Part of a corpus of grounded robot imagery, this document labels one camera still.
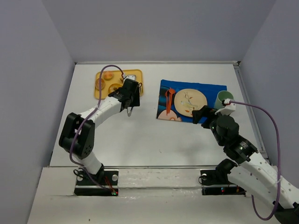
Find metal tongs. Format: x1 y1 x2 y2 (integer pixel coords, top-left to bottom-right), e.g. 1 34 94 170
127 107 134 117

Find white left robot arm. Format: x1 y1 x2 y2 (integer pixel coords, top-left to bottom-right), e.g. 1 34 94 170
58 78 141 175

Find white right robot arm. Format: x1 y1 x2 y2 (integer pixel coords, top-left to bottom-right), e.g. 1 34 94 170
192 103 299 224

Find beige floral plate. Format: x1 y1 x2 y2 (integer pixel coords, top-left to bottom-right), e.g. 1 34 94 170
174 89 207 118

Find glazed donut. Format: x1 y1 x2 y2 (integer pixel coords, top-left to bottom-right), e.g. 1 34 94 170
108 83 122 94

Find blue patterned placemat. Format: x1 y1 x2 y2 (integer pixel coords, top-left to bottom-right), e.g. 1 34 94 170
157 79 227 123

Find green cup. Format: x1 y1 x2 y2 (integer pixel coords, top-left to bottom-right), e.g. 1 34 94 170
214 91 234 110

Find yellow tray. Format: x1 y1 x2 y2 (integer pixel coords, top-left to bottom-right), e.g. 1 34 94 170
101 69 143 99

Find round bun top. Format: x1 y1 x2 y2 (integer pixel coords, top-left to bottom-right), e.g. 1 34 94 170
102 71 114 81

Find round bun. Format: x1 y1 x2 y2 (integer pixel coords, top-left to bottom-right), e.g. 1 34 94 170
102 71 114 81
95 78 106 91

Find orange plastic spoon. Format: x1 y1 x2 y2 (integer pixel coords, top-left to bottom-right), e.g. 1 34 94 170
169 88 175 113

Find round bun left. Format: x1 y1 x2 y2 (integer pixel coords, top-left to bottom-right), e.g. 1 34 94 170
95 78 106 91

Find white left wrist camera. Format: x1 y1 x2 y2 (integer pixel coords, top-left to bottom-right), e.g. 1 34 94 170
123 74 136 81

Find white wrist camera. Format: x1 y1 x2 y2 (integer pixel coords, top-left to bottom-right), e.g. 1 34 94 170
123 74 136 81
215 98 236 115

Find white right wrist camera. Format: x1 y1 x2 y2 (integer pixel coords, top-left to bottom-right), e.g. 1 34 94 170
215 98 236 115

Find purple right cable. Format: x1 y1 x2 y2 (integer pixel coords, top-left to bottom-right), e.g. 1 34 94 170
223 99 282 220

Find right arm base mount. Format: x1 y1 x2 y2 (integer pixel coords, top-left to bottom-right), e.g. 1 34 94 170
198 159 246 196

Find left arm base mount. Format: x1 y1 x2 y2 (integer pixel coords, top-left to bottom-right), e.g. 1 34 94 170
73 168 119 196

